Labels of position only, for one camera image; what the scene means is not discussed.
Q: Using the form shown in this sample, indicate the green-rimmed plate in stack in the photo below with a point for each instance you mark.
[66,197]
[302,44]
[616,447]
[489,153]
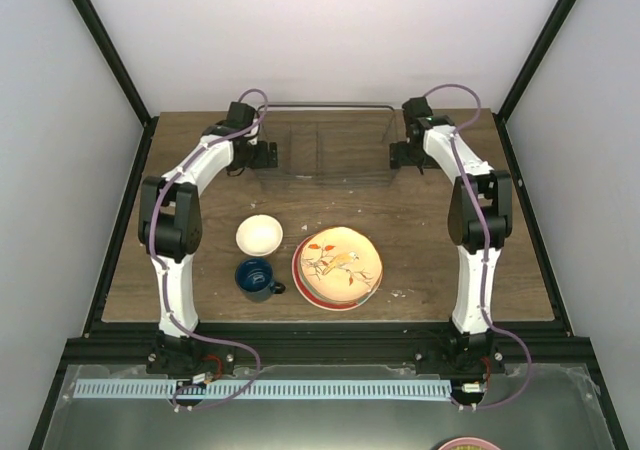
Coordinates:
[319,301]

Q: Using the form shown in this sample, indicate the grey wire dish rack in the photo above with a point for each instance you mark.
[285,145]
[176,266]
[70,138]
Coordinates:
[329,145]

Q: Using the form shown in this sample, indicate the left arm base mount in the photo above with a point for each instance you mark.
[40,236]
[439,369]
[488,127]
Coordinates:
[184,357]

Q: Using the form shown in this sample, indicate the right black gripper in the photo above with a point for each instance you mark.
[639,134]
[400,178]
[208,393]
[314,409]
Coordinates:
[399,157]

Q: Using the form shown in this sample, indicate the pink plate at bottom edge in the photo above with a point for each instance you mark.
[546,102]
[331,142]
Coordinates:
[468,443]

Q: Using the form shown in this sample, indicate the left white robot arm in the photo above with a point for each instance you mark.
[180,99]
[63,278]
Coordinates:
[169,220]

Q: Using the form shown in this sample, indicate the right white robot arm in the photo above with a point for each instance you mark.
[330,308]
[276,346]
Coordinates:
[480,216]

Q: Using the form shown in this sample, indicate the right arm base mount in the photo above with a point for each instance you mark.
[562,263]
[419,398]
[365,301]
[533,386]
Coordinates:
[451,354]

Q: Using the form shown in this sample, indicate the light blue slotted cable duct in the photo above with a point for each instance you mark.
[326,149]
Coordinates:
[409,390]

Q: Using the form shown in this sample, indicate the red-rimmed white plate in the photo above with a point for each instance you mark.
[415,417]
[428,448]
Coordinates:
[308,262]

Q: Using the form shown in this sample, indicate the cream ceramic bowl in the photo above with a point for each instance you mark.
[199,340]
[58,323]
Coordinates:
[259,235]

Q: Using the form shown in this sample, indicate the black aluminium frame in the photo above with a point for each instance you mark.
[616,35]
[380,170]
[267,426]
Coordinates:
[320,343]

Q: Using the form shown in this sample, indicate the dark blue ceramic mug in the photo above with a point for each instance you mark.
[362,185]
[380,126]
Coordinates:
[255,278]

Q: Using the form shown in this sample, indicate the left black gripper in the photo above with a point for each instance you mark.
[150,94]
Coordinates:
[260,161]

